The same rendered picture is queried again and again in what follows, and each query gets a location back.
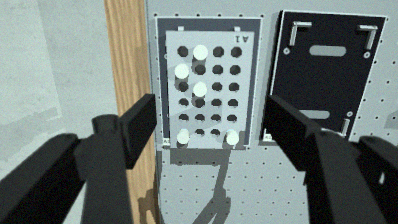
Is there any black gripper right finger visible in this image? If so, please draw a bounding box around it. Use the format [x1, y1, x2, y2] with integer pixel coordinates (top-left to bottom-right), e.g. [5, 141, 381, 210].
[263, 95, 398, 224]

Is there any light grey block with holes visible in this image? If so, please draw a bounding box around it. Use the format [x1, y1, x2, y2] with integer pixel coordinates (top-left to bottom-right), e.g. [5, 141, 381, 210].
[166, 31, 254, 149]

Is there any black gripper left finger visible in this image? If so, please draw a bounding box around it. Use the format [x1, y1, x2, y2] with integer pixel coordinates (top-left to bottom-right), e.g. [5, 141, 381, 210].
[0, 94, 157, 224]

